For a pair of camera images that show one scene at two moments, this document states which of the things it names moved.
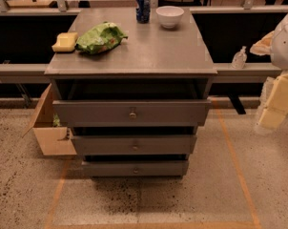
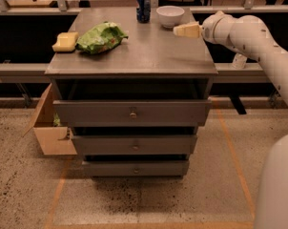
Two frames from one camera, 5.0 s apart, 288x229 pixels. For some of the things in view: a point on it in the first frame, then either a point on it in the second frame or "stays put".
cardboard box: (51, 139) stays put
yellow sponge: (66, 42) stays put
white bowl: (170, 15) stays put
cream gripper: (285, 45) -> (210, 28)
